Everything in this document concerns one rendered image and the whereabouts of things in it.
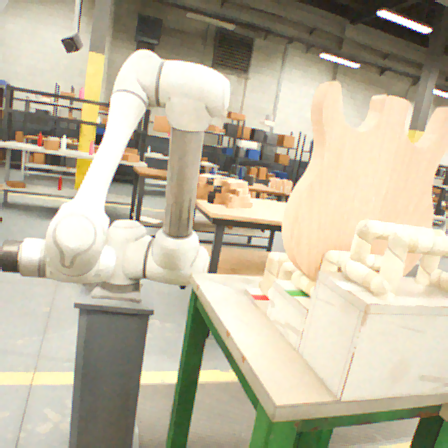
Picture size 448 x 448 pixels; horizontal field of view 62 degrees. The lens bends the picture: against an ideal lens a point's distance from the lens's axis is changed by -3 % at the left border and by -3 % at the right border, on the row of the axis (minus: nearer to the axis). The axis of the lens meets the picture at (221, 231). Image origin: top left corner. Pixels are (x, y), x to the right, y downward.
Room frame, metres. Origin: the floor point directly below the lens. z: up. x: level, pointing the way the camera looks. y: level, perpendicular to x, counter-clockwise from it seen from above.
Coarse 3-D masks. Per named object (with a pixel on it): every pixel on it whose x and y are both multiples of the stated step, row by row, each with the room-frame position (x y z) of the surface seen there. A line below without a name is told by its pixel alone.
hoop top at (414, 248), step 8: (400, 232) 0.57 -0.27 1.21; (408, 232) 0.58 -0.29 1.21; (392, 240) 0.57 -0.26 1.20; (400, 240) 0.56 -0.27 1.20; (408, 240) 0.56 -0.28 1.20; (416, 240) 0.57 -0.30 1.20; (424, 240) 0.57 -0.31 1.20; (432, 240) 0.58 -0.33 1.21; (440, 240) 0.59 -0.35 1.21; (408, 248) 0.56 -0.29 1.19; (416, 248) 0.57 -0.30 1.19; (424, 248) 0.57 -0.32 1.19; (432, 248) 0.58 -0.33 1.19; (440, 248) 0.58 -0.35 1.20
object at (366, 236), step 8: (360, 232) 0.64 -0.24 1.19; (368, 232) 0.64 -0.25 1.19; (360, 240) 0.64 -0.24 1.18; (368, 240) 0.64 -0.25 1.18; (352, 248) 0.65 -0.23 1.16; (360, 248) 0.64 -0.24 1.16; (368, 248) 0.64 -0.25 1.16; (352, 256) 0.64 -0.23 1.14; (360, 256) 0.64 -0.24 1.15; (352, 280) 0.64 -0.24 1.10
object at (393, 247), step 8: (392, 248) 0.56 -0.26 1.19; (400, 248) 0.56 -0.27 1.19; (384, 256) 0.58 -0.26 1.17; (392, 256) 0.56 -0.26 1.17; (400, 256) 0.56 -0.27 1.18; (384, 264) 0.57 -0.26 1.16; (392, 264) 0.56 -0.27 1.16; (400, 264) 0.56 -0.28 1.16; (384, 272) 0.57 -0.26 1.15; (392, 272) 0.56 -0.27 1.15; (400, 272) 0.56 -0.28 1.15; (392, 280) 0.56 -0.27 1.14; (392, 288) 0.56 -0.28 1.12; (376, 296) 0.57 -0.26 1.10; (384, 296) 0.56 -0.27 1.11; (392, 296) 0.56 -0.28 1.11
